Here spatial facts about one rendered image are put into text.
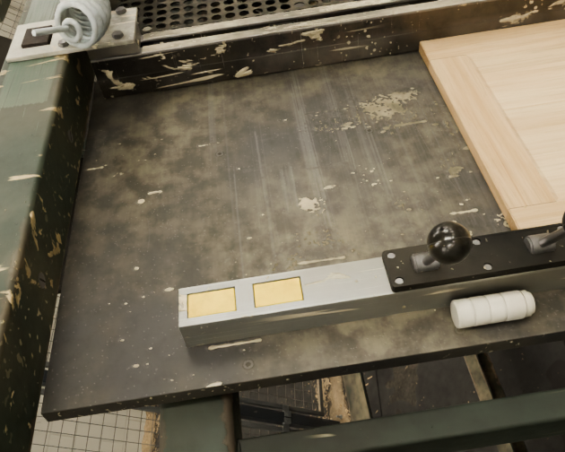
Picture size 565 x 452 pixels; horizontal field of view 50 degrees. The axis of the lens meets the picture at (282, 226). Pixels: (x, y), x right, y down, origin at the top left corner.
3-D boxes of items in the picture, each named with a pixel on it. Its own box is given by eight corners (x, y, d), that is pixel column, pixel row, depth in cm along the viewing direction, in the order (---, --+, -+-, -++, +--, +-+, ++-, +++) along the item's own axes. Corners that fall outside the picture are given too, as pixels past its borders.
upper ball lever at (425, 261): (444, 279, 63) (482, 256, 50) (408, 284, 63) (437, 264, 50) (437, 244, 63) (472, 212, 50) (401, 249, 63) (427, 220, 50)
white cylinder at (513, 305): (456, 334, 62) (533, 322, 62) (460, 318, 59) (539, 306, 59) (447, 310, 64) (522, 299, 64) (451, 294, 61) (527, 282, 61)
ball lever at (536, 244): (557, 261, 63) (625, 234, 50) (521, 266, 63) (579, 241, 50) (548, 226, 64) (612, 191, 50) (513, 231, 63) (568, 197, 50)
